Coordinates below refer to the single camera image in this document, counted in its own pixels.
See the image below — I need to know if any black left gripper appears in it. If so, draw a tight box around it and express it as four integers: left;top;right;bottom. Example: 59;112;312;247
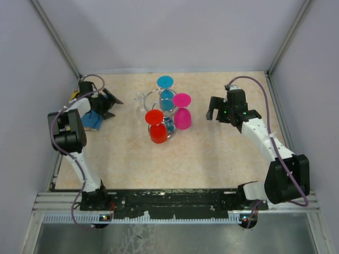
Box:
93;88;123;119

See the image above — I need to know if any pink wine glass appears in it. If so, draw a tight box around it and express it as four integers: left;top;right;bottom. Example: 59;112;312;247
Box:
173;93;192;130

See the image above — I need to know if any blue wine glass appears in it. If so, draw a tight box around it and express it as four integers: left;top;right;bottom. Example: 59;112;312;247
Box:
157;76;175;111

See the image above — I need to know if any red wine glass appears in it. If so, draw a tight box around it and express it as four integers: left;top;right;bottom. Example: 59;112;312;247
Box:
145;110;167;144

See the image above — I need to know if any clear wine glass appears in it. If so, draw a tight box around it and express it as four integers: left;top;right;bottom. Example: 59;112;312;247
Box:
135;93;147;122

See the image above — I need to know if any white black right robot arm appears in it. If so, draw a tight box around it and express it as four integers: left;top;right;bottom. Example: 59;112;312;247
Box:
206;88;310;210

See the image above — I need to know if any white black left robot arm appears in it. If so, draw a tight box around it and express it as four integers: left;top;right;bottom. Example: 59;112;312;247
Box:
47;81;123;211

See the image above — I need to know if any chrome wine glass rack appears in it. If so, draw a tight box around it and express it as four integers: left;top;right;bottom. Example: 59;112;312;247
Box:
138;88;178;141

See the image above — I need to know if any blue cloth with duck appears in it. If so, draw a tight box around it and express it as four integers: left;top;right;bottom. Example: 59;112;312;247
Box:
81;110;103;131

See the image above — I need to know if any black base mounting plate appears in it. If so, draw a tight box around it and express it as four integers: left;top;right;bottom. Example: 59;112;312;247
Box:
79;188;257;220

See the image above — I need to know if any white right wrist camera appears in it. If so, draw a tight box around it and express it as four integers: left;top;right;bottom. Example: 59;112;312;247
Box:
225;84;240;92

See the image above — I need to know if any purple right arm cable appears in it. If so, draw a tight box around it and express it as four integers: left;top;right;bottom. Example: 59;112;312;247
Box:
227;76;309;230

